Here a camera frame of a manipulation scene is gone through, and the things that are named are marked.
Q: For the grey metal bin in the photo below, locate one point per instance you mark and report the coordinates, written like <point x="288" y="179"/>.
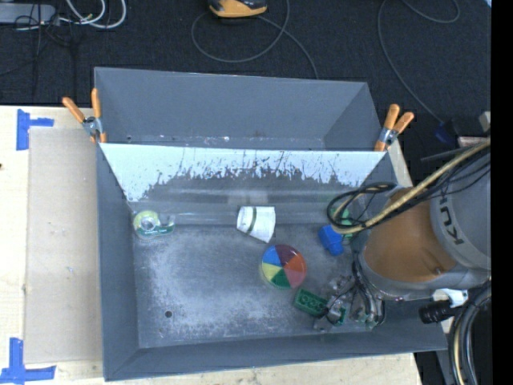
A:
<point x="208" y="283"/>

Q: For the green plastic toy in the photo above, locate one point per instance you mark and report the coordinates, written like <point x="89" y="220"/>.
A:
<point x="344" y="215"/>

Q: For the green toy brick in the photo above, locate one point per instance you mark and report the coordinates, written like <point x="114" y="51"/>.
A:
<point x="309" y="302"/>

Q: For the black cylinder on white bracket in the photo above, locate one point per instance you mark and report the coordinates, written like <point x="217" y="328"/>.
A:
<point x="435" y="312"/>

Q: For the multicolour segmented round disc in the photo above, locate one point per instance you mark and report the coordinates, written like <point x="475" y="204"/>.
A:
<point x="283" y="266"/>

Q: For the white paper cup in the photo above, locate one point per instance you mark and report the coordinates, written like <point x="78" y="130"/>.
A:
<point x="258" y="222"/>

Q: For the blue plastic piece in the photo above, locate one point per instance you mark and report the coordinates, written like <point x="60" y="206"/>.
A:
<point x="330" y="239"/>

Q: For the pale wood flat board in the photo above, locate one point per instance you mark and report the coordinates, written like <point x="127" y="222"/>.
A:
<point x="60" y="235"/>

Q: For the green tape dispenser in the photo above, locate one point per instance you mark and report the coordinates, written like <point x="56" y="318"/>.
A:
<point x="150" y="224"/>

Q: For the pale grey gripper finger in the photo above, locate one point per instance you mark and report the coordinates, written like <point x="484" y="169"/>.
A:
<point x="338" y="284"/>
<point x="322" y="325"/>

